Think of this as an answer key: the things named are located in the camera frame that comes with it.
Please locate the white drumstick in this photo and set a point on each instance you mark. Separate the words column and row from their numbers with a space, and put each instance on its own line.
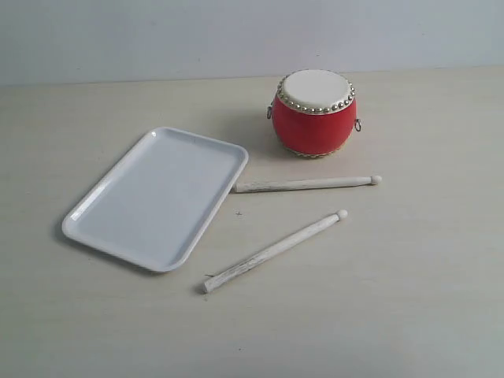
column 272, row 251
column 299, row 185

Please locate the white rectangular plastic tray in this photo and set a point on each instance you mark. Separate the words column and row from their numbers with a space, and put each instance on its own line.
column 153, row 206

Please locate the red small drum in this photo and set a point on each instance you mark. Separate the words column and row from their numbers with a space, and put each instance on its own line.
column 314, row 112

